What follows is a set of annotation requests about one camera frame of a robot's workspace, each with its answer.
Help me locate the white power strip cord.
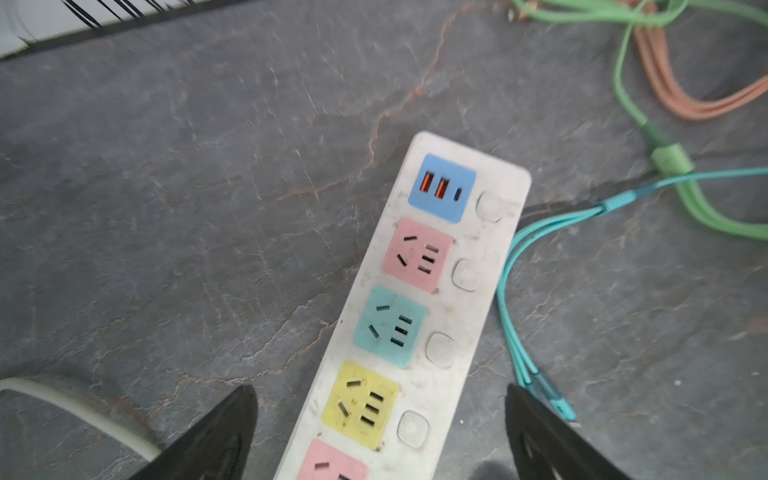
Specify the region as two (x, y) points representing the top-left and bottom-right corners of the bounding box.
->
(0, 376), (162, 462)

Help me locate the green charging cable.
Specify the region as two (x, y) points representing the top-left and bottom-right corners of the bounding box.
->
(509, 0), (768, 242)

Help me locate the long colourful power strip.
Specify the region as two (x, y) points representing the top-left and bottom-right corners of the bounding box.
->
(276, 132), (532, 479)

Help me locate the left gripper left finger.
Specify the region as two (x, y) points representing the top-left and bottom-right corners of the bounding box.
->
(132, 384), (258, 480)

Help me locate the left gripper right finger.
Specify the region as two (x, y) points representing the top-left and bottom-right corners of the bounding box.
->
(505, 384), (629, 480)

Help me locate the teal charging cable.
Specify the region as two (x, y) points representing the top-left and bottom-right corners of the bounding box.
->
(495, 166), (768, 424)

